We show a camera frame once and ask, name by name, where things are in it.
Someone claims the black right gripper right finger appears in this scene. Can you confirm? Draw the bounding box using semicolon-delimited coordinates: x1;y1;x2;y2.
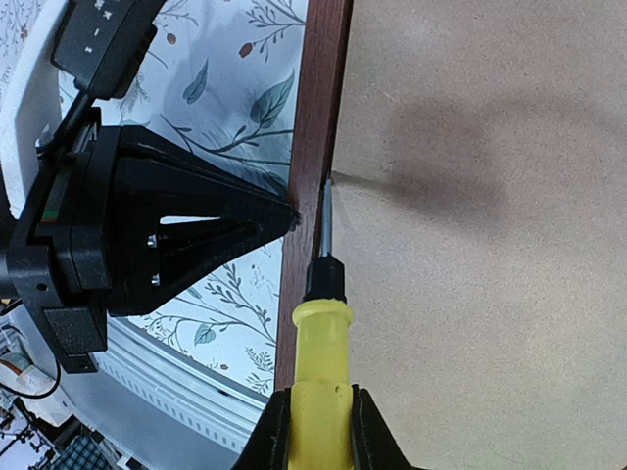
351;385;413;470

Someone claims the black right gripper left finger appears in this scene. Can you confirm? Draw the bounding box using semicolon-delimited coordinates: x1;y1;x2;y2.
232;388;291;470

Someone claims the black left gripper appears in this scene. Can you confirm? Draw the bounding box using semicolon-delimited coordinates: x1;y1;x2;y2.
7;108;299;374

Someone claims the yellow handled screwdriver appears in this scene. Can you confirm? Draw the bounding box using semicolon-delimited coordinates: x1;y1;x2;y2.
288;179;354;469

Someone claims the red-brown wooden picture frame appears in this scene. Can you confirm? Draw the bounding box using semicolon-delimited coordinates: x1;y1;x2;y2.
271;0;627;470

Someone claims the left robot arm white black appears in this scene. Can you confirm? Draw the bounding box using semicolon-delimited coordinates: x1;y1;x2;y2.
1;1;298;374

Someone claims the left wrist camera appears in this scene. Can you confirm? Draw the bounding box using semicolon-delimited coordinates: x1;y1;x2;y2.
51;0;165;100

